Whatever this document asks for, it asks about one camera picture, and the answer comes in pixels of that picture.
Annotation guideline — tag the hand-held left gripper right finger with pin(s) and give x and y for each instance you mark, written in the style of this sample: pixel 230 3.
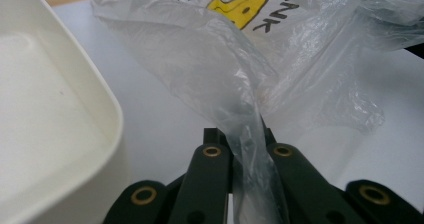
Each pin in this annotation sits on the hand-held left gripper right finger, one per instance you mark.
pixel 300 180

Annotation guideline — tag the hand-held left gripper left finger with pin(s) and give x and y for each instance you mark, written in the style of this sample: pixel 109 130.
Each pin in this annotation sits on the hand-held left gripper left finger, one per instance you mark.
pixel 206 180

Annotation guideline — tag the clear printed plastic bag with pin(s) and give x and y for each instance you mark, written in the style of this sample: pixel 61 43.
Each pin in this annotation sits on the clear printed plastic bag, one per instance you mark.
pixel 216 67

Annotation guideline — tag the white plastic bin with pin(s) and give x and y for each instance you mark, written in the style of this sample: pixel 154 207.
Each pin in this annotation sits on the white plastic bin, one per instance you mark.
pixel 50 117

